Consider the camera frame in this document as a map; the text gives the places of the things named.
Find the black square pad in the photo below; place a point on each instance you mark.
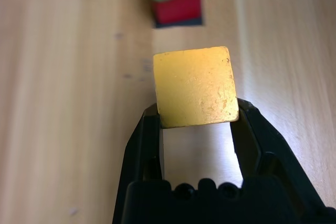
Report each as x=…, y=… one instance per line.
x=181, y=24

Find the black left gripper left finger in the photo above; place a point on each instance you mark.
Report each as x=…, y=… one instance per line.
x=145, y=142

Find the yellow wooden block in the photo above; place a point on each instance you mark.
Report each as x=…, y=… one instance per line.
x=194, y=85

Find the red wooden block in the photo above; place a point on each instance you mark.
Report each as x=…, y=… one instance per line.
x=178, y=9

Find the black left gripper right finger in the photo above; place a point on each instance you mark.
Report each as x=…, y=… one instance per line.
x=260, y=150

